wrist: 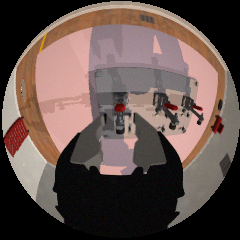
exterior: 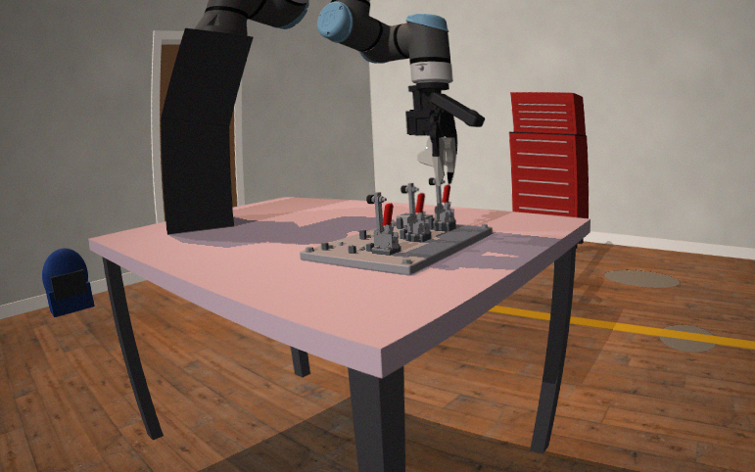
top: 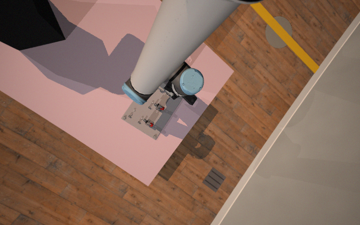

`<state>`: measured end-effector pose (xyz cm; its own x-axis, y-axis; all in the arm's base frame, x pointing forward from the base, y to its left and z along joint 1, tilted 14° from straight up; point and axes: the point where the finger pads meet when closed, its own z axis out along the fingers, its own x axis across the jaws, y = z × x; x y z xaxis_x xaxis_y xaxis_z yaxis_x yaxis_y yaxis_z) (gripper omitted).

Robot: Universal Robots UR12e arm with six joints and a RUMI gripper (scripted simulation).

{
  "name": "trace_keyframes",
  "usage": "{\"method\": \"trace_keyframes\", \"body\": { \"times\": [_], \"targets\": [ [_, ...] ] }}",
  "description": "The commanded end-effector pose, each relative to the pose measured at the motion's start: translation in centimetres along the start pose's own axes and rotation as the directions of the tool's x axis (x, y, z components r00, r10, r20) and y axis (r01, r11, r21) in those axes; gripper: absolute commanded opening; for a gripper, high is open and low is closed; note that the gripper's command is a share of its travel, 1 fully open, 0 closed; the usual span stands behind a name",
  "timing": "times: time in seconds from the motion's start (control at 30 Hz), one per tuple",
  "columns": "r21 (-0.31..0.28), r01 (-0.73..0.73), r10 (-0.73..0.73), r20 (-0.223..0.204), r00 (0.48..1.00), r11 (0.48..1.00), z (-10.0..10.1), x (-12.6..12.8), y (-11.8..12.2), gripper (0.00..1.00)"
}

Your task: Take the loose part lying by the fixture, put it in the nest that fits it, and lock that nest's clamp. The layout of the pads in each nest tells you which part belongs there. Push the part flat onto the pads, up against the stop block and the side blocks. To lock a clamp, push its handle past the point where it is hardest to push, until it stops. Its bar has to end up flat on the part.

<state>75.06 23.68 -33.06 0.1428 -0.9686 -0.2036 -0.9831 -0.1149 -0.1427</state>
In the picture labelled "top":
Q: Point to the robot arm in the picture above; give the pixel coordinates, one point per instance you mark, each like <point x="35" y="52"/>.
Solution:
<point x="179" y="28"/>

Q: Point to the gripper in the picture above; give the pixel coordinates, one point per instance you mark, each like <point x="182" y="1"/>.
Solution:
<point x="169" y="90"/>

